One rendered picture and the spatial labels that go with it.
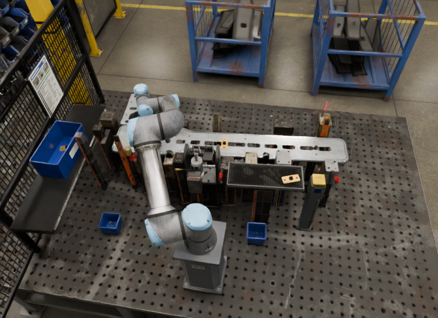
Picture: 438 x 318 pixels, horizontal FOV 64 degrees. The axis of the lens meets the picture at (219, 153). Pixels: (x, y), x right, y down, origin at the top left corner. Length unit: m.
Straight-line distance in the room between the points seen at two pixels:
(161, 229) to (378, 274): 1.22
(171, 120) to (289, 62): 3.07
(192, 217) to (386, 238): 1.23
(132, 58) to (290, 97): 1.99
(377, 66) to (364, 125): 1.63
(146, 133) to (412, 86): 3.49
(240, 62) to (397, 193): 2.36
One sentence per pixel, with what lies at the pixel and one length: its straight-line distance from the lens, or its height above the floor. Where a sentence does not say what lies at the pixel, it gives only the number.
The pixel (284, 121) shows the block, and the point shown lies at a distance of 2.20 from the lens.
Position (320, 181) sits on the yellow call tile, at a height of 1.16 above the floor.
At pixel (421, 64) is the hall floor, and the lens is 4.84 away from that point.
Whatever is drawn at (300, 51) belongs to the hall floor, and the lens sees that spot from 4.63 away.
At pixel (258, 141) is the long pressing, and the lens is 2.11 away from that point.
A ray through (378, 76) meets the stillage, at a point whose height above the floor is 0.16.
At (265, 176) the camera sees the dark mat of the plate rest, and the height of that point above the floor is 1.16.
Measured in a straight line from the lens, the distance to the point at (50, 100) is 2.28.
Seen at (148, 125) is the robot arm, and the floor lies 1.54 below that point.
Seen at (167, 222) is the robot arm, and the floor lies 1.32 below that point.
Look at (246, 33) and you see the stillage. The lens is 3.96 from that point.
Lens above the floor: 2.57
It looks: 50 degrees down
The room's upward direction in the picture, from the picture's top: 3 degrees counter-clockwise
